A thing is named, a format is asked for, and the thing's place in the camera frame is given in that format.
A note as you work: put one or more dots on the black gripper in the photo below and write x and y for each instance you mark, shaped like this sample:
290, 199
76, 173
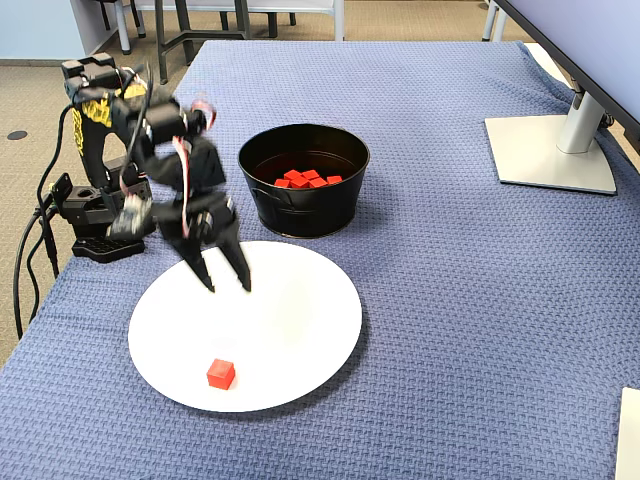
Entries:
214, 223

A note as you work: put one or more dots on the white round plate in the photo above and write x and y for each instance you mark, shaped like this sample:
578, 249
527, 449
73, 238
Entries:
300, 325

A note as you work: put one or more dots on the black metal bucket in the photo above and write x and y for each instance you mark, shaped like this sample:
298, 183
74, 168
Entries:
310, 215

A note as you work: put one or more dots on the black floor outlet cover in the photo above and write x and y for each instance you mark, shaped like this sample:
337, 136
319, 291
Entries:
17, 135

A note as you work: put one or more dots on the blue woven tablecloth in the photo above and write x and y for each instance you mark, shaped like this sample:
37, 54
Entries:
450, 300

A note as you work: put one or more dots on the pale blue chair leg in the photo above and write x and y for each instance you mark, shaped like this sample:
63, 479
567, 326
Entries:
123, 31

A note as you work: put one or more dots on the white desk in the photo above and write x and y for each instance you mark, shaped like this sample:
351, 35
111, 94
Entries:
339, 23

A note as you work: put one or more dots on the silver desktop monitor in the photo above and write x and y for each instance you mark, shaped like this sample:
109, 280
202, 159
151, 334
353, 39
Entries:
550, 156

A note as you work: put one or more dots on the pale grey desk legs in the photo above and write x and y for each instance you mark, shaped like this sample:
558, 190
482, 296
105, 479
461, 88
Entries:
489, 23

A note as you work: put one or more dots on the white paper sheet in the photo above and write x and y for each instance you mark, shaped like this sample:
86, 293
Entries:
631, 440

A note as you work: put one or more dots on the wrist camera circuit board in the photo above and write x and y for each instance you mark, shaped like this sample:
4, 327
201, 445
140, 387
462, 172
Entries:
130, 217

